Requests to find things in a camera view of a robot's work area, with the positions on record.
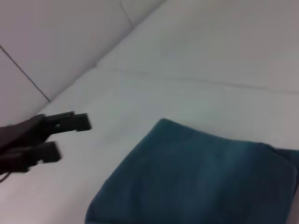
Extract teal t-shirt with FREE print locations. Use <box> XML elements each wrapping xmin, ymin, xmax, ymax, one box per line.
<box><xmin>85</xmin><ymin>118</ymin><xmax>299</xmax><ymax>224</ymax></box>

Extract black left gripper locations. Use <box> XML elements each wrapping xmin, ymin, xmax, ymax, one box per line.
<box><xmin>0</xmin><ymin>111</ymin><xmax>92</xmax><ymax>175</ymax></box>

